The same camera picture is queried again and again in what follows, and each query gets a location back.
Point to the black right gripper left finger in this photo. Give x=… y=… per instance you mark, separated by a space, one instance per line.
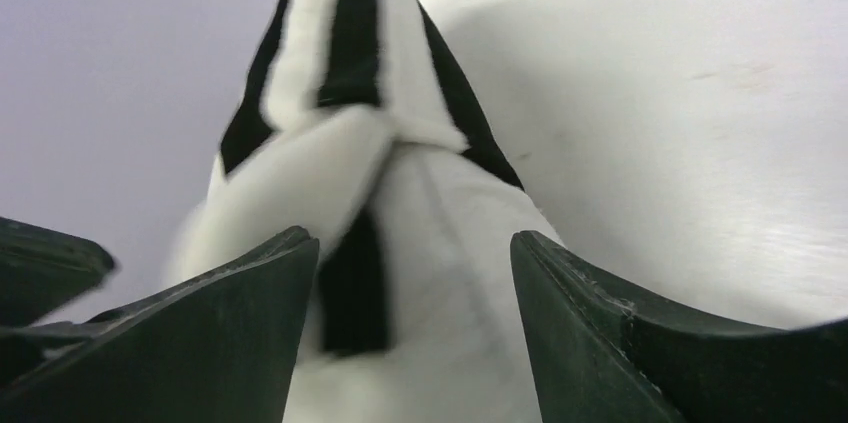
x=217 y=348

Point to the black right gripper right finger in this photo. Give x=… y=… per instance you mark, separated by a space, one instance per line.
x=603 y=349

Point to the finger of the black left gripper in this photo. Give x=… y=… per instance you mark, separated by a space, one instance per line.
x=50 y=355
x=43 y=269

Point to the white pillow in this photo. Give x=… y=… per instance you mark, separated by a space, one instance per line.
x=445 y=227

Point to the black white striped pillowcase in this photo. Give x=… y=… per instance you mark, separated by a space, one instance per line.
x=388 y=55

